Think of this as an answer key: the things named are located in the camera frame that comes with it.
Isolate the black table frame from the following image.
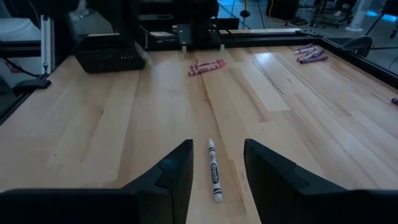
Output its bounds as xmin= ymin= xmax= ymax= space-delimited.
xmin=0 ymin=27 xmax=398 ymax=125

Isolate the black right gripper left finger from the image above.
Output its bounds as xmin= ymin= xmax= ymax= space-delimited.
xmin=0 ymin=139 xmax=194 ymax=224

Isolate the white pedestal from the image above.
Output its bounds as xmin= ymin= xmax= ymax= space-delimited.
xmin=346 ymin=0 xmax=373 ymax=32

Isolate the silver aluminium post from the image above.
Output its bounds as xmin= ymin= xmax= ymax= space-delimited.
xmin=40 ymin=14 xmax=56 ymax=75

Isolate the white crayon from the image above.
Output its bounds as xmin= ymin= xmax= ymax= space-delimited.
xmin=294 ymin=46 xmax=318 ymax=56
xmin=207 ymin=138 xmax=223 ymax=203

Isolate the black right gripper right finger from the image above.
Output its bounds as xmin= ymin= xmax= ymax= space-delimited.
xmin=244 ymin=139 xmax=398 ymax=224

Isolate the black plastic basket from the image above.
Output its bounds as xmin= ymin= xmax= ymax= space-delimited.
xmin=74 ymin=33 xmax=146 ymax=75

